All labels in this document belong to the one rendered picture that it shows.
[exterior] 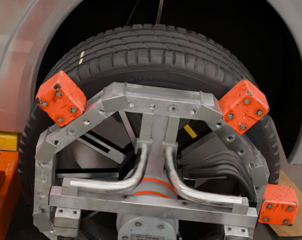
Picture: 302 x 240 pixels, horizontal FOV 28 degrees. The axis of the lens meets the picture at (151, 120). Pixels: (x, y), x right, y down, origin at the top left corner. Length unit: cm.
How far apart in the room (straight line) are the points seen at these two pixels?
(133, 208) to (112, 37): 47
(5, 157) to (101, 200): 69
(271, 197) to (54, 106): 56
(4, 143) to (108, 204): 72
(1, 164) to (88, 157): 132
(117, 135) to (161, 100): 203
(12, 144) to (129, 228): 67
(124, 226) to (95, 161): 179
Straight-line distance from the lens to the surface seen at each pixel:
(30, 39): 169
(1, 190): 172
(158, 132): 134
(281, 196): 149
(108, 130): 335
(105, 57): 138
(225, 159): 127
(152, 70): 135
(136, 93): 130
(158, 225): 130
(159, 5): 190
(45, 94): 131
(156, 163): 138
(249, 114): 132
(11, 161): 183
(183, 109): 130
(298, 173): 331
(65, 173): 154
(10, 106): 179
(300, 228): 290
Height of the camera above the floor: 171
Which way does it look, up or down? 29 degrees down
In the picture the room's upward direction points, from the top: 8 degrees clockwise
